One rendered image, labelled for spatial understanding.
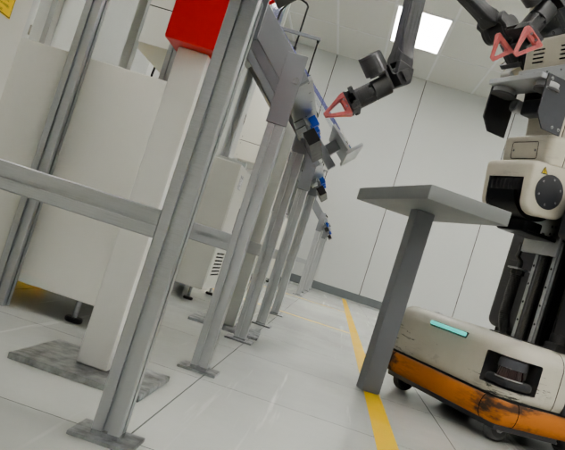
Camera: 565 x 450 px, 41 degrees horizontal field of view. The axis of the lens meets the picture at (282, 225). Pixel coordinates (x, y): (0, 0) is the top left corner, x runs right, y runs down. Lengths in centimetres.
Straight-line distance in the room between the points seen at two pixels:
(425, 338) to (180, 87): 133
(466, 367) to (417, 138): 791
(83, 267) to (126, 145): 30
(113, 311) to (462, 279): 873
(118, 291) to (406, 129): 879
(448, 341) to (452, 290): 761
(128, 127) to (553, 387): 132
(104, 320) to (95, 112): 63
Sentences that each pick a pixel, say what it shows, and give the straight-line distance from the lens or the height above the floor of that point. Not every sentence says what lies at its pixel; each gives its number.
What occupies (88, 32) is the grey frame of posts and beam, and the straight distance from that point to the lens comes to 191.
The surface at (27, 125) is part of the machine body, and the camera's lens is 195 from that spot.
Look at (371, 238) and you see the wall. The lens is 988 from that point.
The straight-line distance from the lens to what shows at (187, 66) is 145.
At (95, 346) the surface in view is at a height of 5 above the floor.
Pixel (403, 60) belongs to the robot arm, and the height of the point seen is 94.
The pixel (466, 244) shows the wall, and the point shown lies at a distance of 1001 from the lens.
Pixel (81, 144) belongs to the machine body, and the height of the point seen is 42.
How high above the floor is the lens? 31
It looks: 2 degrees up
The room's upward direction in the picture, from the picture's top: 18 degrees clockwise
